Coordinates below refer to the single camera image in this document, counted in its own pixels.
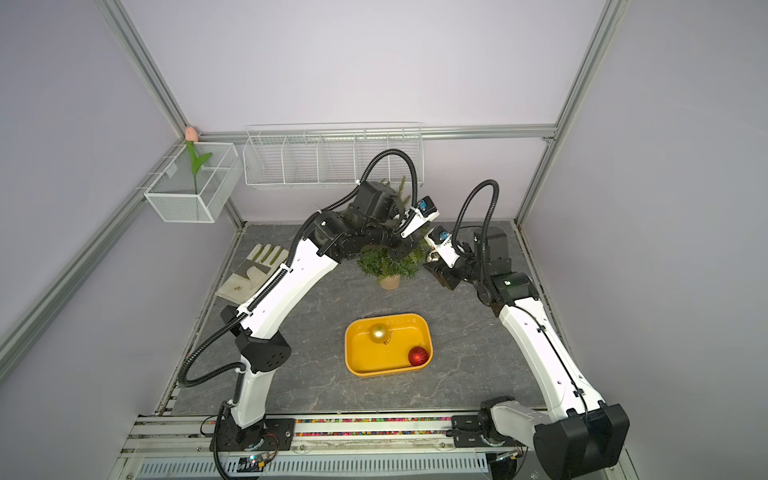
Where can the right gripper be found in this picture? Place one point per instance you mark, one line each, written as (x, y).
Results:
(444, 273)

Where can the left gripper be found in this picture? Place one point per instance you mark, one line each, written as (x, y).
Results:
(409, 246)

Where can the matte gold ball ornament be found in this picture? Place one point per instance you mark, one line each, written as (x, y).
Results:
(380, 333)

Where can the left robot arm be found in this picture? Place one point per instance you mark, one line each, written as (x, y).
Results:
(327, 238)

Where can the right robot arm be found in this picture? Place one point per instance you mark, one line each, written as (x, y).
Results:
(578, 433)

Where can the small green christmas tree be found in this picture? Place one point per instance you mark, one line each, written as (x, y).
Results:
(393, 258)

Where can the red ribbed ball ornament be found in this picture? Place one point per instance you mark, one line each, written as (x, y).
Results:
(418, 356)

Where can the beige work glove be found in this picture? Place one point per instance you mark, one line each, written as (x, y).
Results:
(253, 273)

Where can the yellow plastic tray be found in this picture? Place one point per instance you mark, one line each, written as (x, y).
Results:
(363, 358)

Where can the small white mesh basket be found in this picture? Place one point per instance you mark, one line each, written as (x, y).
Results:
(172, 195)

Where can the artificial pink tulip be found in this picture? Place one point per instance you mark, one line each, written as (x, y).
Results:
(197, 161)

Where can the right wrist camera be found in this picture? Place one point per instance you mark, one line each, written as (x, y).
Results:
(441, 240)

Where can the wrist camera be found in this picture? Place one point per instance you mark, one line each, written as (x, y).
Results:
(416, 217)
(441, 240)

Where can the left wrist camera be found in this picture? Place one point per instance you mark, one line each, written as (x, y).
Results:
(416, 217)

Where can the long white wire basket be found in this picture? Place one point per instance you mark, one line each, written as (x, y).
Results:
(324, 155)

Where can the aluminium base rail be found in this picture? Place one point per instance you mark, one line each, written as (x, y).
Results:
(280, 437)

